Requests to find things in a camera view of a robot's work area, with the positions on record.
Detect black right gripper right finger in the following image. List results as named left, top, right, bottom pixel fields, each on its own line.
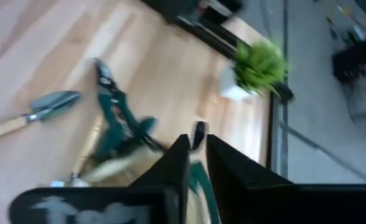
left=205, top=134, right=366, bottom=224

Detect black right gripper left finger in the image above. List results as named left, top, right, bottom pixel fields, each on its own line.
left=8, top=134, right=191, bottom=224

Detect hand rake wooden handle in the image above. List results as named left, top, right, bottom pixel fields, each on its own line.
left=50, top=148, right=159, bottom=188

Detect green handled pruning shears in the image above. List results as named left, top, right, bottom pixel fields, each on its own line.
left=91, top=57, right=169, bottom=163

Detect metal trowel wooden handle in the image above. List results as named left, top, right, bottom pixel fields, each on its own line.
left=0, top=90, right=83, bottom=142

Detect green plant in white pot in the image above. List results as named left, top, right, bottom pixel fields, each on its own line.
left=219, top=39, right=290, bottom=101

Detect black device with pink light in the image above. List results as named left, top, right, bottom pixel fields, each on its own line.
left=331, top=30, right=366, bottom=85

